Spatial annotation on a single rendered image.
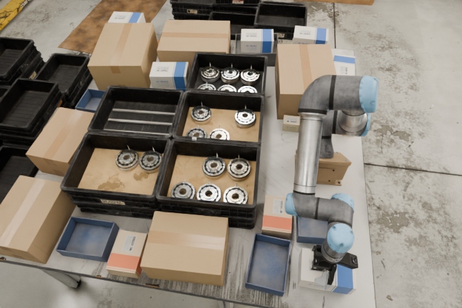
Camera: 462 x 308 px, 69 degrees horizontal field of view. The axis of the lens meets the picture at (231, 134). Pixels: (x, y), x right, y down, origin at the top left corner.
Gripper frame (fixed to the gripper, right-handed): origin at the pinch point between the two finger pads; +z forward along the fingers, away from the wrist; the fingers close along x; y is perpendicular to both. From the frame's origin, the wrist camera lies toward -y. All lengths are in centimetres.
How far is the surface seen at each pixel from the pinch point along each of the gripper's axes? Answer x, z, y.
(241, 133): -57, -5, 41
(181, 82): -86, -5, 79
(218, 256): 3.8, -8.1, 41.0
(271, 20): -202, 30, 38
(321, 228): -19.6, 7.8, 0.8
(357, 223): -24.4, 8.4, -15.0
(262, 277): 4.6, 7.6, 23.9
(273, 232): -12.5, 2.6, 21.1
